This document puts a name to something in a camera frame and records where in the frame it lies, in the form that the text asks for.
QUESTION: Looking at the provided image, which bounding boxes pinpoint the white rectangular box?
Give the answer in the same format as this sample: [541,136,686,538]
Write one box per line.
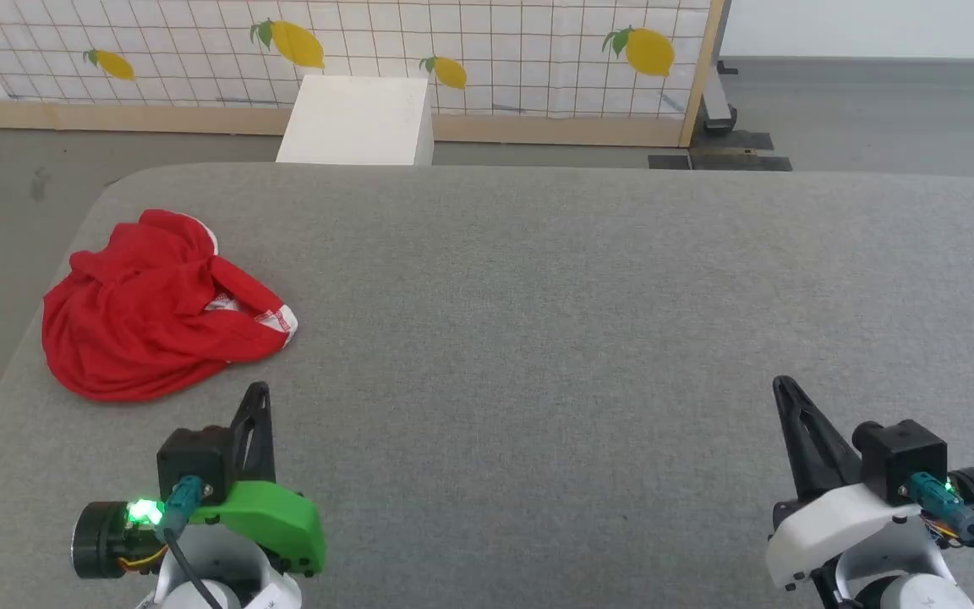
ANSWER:
[276,75,435,167]

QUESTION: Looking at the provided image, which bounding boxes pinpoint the grey metal stand foot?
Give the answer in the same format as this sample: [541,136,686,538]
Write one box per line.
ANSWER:
[703,58,740,136]

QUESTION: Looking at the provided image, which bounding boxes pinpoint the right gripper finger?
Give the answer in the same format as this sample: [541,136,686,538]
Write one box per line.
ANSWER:
[772,376,865,501]

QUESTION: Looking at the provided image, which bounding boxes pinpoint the lemon print partition screen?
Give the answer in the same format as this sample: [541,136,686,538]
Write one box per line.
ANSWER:
[0,0,726,150]

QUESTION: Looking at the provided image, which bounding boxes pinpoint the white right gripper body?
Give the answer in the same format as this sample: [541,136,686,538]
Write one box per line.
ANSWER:
[763,482,946,592]

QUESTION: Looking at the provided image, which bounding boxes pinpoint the grey fabric sofa cushion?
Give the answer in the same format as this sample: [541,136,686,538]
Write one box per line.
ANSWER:
[0,162,974,609]

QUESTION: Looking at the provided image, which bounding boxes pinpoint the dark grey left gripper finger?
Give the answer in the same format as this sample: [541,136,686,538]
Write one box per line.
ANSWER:
[229,381,277,488]

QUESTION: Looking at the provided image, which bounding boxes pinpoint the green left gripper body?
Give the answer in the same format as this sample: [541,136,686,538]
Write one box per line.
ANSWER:
[190,480,328,579]

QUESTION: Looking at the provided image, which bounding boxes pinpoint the long black floor mat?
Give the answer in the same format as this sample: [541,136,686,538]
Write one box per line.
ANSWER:
[689,150,793,173]

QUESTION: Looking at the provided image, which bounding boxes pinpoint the white cable label tag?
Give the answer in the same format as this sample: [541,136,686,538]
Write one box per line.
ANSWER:
[242,584,303,609]

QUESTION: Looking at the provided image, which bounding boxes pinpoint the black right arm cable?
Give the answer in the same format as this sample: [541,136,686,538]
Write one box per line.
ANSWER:
[910,473,974,593]

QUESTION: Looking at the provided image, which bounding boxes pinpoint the red shorts with white trim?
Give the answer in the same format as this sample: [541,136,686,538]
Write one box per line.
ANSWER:
[41,209,299,403]

